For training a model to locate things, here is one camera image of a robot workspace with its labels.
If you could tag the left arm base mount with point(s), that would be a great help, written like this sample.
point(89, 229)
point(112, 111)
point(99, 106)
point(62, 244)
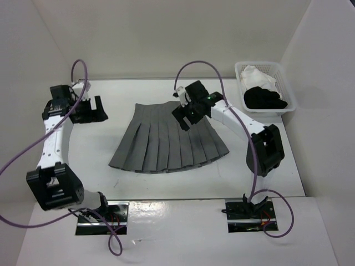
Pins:
point(89, 224)

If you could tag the white plastic basket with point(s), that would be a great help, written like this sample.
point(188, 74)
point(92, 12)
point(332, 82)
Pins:
point(274, 70)

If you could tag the grey pleated skirt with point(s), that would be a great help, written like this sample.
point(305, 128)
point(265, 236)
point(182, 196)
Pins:
point(154, 142)

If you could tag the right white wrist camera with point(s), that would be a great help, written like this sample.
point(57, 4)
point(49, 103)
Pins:
point(182, 95)

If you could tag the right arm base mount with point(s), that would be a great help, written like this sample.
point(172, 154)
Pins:
point(239, 220)

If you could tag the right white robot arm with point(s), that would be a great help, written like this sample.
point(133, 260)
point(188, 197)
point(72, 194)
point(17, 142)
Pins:
point(264, 145)

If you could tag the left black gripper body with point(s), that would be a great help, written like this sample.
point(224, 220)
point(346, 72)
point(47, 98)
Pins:
point(84, 111)

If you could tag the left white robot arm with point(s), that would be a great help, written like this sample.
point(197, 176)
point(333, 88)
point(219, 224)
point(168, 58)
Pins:
point(92, 200)

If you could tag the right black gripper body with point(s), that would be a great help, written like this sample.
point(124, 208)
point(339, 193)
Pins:
point(192, 110)

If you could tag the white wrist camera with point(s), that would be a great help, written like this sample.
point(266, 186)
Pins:
point(182, 95)
point(77, 89)

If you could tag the white folded cloth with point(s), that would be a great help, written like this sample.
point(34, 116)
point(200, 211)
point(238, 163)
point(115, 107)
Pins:
point(251, 77)

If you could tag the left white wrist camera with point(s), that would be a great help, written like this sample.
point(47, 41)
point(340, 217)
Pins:
point(77, 89)

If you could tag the black skirt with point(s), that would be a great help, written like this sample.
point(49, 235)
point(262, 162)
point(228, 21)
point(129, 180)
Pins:
point(259, 98)

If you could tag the aluminium table edge rail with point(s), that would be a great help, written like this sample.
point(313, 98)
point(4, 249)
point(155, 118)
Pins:
point(60, 182)

